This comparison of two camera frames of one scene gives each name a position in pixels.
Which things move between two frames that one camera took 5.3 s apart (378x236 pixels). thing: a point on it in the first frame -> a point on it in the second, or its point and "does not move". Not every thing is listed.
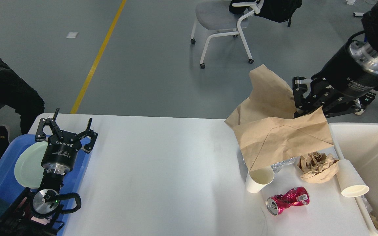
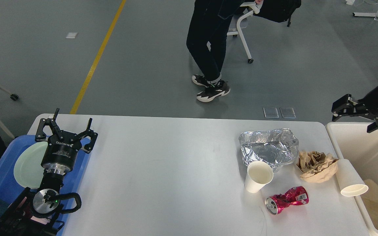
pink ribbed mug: [42, 221] does not move
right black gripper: [356, 69] -> [374, 105]
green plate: [28, 167] does not move
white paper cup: [257, 179] does not move
